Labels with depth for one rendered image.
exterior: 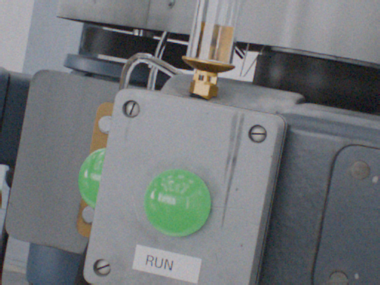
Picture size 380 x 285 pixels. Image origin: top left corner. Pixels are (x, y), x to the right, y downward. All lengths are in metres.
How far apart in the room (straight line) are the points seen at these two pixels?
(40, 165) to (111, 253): 0.47
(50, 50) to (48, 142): 4.59
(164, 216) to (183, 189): 0.01
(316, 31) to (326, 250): 0.16
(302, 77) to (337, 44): 0.03
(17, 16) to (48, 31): 0.59
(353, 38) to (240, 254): 0.20
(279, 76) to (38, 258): 0.44
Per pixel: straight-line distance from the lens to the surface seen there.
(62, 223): 0.91
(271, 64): 0.60
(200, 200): 0.42
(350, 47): 0.59
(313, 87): 0.58
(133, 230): 0.44
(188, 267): 0.43
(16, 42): 6.04
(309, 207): 0.48
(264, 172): 0.42
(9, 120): 0.93
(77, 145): 0.90
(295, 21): 0.59
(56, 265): 0.95
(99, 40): 0.94
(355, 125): 0.48
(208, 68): 0.50
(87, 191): 0.45
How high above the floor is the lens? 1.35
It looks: 3 degrees down
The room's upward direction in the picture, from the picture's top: 10 degrees clockwise
